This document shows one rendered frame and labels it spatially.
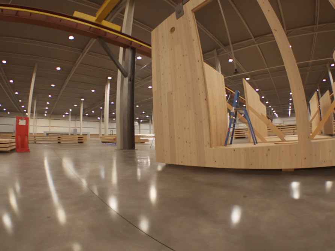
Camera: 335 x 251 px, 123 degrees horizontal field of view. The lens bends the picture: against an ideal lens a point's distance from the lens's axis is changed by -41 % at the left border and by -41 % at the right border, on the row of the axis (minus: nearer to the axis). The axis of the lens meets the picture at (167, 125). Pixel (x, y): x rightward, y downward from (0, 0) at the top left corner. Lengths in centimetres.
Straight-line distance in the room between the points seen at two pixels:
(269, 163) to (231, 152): 47
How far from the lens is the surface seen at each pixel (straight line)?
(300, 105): 166
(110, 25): 856
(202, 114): 208
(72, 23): 798
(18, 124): 717
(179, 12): 316
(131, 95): 764
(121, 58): 873
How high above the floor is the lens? 53
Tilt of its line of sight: 4 degrees up
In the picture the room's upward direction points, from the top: 2 degrees counter-clockwise
